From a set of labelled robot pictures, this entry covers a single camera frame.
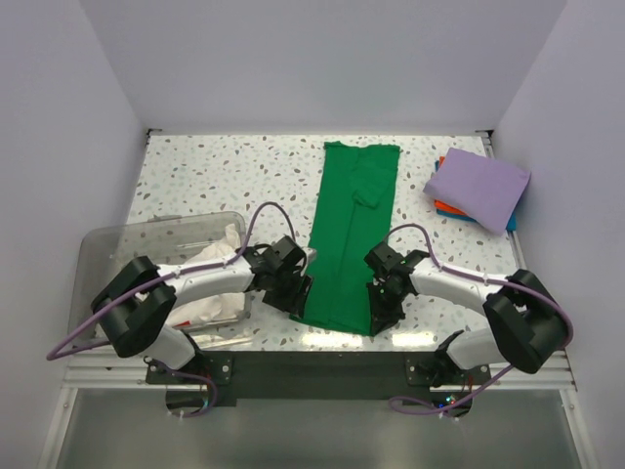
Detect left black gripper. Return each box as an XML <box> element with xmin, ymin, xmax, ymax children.
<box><xmin>263</xmin><ymin>268</ymin><xmax>313</xmax><ymax>319</ymax></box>

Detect green t-shirt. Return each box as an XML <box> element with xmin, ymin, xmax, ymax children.
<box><xmin>290</xmin><ymin>142</ymin><xmax>400</xmax><ymax>336</ymax></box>

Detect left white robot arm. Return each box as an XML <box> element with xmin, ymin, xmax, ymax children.
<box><xmin>91</xmin><ymin>235</ymin><xmax>316</xmax><ymax>383</ymax></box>

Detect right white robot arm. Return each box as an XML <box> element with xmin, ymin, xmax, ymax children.
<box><xmin>364</xmin><ymin>242</ymin><xmax>572</xmax><ymax>384</ymax></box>

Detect white t-shirt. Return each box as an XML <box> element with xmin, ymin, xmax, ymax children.
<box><xmin>166</xmin><ymin>224</ymin><xmax>246</xmax><ymax>329</ymax></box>

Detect folded orange t-shirt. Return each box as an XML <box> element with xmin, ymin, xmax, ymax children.
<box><xmin>434</xmin><ymin>156</ymin><xmax>472</xmax><ymax>221</ymax></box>

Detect folded purple t-shirt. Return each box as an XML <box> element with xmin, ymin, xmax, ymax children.
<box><xmin>423</xmin><ymin>148</ymin><xmax>533</xmax><ymax>235</ymax></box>

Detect folded blue t-shirt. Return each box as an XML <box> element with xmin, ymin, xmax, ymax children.
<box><xmin>433</xmin><ymin>158</ymin><xmax>530</xmax><ymax>233</ymax></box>

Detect clear plastic bin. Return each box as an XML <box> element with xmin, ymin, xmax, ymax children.
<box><xmin>68</xmin><ymin>211</ymin><xmax>251</xmax><ymax>331</ymax></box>

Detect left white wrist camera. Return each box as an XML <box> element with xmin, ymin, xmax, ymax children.
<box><xmin>303</xmin><ymin>247</ymin><xmax>317</xmax><ymax>264</ymax></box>

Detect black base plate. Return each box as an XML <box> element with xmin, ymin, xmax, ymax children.
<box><xmin>146</xmin><ymin>349</ymin><xmax>489</xmax><ymax>408</ymax></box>

